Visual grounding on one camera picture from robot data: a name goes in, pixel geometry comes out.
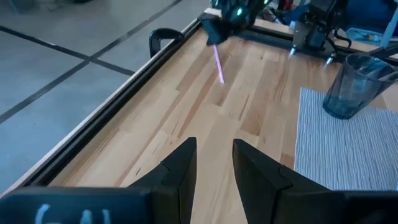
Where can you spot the black table clamp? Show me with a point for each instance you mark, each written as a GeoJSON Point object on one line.
{"type": "Point", "coordinates": [161, 35]}

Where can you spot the blue transparent glass tumbler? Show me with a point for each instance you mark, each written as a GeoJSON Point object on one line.
{"type": "Point", "coordinates": [354, 90]}

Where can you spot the grey striped woven placemat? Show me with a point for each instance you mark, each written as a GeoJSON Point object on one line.
{"type": "Point", "coordinates": [342, 149]}

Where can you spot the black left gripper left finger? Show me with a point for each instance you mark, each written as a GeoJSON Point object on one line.
{"type": "Point", "coordinates": [177, 186]}

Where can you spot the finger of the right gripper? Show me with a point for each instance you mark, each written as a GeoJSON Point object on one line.
{"type": "Point", "coordinates": [217, 32]}

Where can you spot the blue background seat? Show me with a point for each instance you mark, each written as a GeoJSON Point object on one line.
{"type": "Point", "coordinates": [370, 15]}

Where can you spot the pink plastic utensil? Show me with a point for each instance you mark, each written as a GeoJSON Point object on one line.
{"type": "Point", "coordinates": [219, 65]}

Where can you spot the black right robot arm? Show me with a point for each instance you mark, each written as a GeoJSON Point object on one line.
{"type": "Point", "coordinates": [317, 28]}

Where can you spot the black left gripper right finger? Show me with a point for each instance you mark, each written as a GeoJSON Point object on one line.
{"type": "Point", "coordinates": [261, 189]}

